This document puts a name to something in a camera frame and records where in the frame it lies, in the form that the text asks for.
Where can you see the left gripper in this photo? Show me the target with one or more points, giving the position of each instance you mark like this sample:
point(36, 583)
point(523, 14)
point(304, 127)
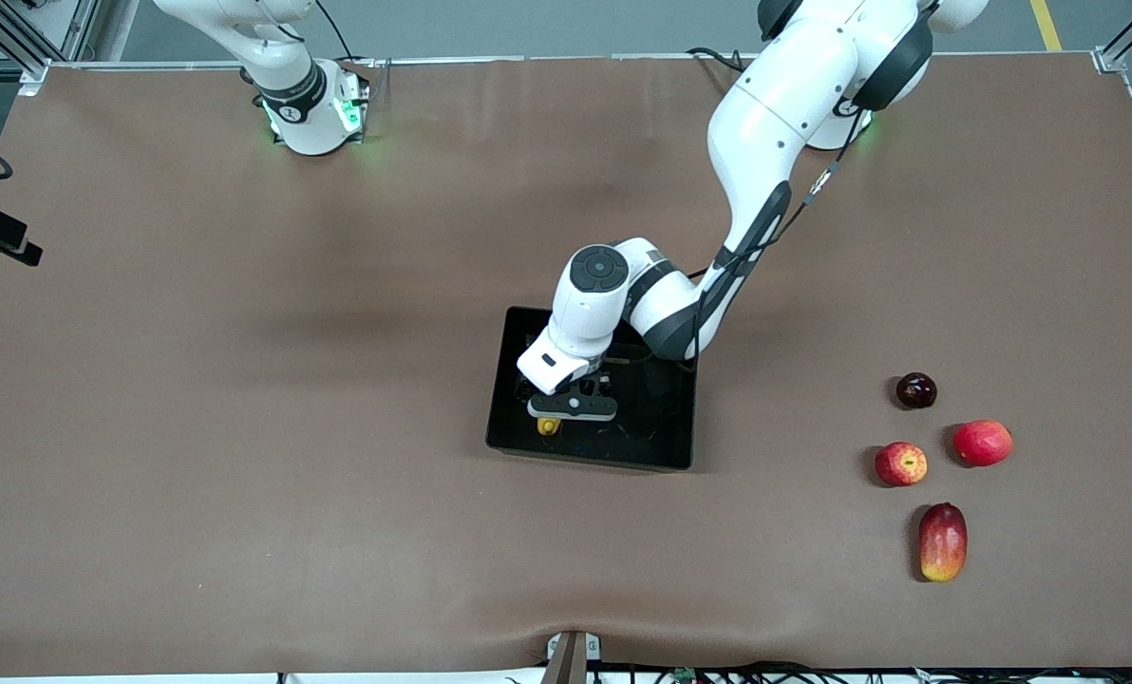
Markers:
point(586, 386)

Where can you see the yellow banana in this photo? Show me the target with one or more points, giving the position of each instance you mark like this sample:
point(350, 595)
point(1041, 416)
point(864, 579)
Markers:
point(549, 427)

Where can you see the black plastic box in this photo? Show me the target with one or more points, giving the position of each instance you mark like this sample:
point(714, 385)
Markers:
point(651, 427)

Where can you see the small striped red-yellow apple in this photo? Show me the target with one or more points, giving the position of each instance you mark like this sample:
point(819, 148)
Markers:
point(901, 464)

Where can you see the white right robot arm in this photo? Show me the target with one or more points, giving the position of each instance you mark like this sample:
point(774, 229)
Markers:
point(300, 104)

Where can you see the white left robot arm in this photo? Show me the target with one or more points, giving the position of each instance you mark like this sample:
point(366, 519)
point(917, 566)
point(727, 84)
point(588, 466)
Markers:
point(775, 114)

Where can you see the dark purple plum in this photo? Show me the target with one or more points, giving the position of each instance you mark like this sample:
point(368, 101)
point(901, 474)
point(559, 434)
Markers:
point(916, 390)

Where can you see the red-yellow mango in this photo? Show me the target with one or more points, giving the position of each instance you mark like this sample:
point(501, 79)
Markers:
point(943, 542)

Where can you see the plain red apple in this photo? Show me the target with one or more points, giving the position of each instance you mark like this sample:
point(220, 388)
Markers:
point(983, 443)

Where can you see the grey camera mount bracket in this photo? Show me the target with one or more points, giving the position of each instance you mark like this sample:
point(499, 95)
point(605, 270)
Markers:
point(572, 657)

